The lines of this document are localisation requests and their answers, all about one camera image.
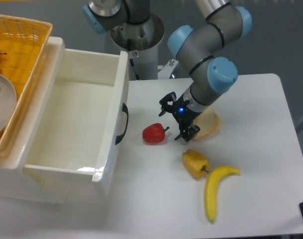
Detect white drawer cabinet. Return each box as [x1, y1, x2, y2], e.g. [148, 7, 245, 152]
[0, 37, 69, 203]

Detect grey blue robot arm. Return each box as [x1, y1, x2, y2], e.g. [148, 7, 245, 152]
[83, 0, 252, 141]

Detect yellow woven basket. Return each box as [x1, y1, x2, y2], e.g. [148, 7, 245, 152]
[0, 14, 53, 153]

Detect white mounting bracket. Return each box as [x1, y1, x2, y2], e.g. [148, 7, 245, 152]
[157, 59, 179, 80]

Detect black cable on pedestal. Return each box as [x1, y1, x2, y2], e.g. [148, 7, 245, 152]
[127, 38, 141, 81]

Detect black drawer handle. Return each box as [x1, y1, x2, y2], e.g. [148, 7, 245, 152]
[115, 103, 129, 145]

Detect white open drawer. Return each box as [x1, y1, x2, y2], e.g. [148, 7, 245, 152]
[25, 49, 129, 196]

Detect triangular toast slice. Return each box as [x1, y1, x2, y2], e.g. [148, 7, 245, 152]
[194, 107, 221, 140]

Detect grey plate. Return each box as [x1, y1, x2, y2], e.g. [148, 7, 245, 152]
[0, 74, 17, 132]

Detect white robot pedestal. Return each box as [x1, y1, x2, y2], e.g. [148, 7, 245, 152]
[111, 13, 164, 80]

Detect yellow bell pepper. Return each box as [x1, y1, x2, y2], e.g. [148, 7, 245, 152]
[182, 149, 210, 179]

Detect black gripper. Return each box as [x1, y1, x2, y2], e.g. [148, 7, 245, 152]
[159, 92, 200, 142]

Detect red bell pepper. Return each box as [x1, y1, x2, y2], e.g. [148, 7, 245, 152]
[142, 123, 170, 143]

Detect yellow banana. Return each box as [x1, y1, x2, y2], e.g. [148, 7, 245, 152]
[203, 165, 240, 222]

